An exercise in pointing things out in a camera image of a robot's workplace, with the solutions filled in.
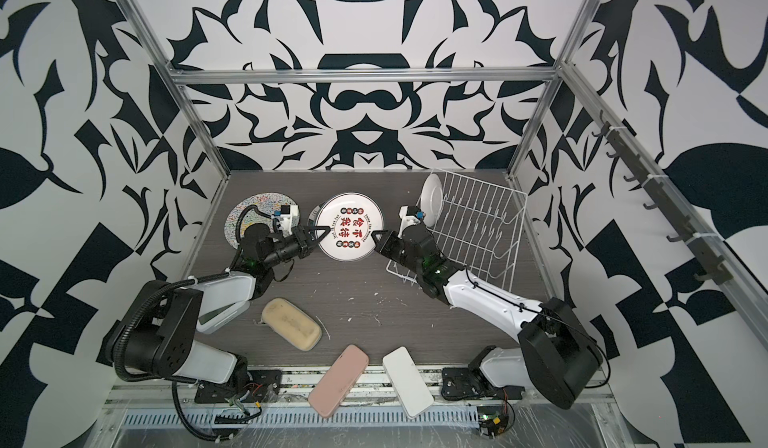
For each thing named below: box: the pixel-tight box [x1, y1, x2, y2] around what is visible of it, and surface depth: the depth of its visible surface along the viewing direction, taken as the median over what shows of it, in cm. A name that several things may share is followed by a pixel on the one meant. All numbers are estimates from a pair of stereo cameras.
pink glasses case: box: [308, 344, 370, 419], surface depth 75 cm
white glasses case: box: [382, 346, 434, 419], surface depth 74 cm
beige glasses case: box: [253, 297, 323, 351], surface depth 82 cm
